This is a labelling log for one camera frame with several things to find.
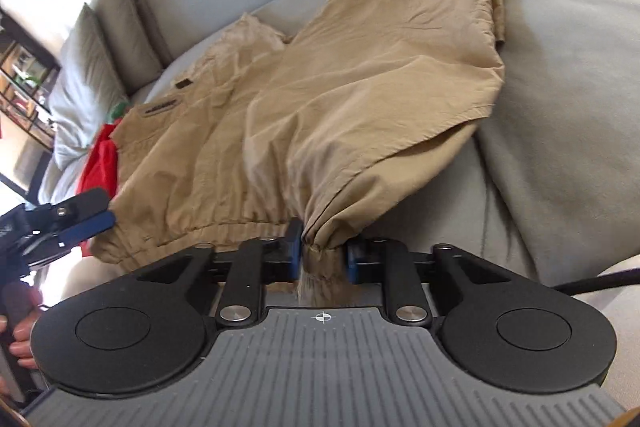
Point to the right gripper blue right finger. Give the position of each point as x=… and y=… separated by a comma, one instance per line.
x=364, y=260

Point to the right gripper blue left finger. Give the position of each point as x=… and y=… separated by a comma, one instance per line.
x=283, y=255

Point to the red shirt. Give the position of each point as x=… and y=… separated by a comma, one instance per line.
x=101, y=169

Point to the khaki jacket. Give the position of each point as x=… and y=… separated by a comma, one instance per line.
x=363, y=107

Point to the person's left hand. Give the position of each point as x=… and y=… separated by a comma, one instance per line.
x=20, y=310

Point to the green massage hammer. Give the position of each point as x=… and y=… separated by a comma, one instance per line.
x=119, y=111

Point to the front grey back pillow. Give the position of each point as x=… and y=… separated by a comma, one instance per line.
x=87, y=93

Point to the grey pillow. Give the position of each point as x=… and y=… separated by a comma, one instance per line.
x=87, y=93
x=135, y=59

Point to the black bookshelf with books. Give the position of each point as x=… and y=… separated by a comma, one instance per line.
x=28, y=75

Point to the grey right seat cushion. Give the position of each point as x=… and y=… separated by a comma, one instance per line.
x=563, y=142

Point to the rear grey back pillow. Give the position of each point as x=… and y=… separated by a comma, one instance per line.
x=135, y=59

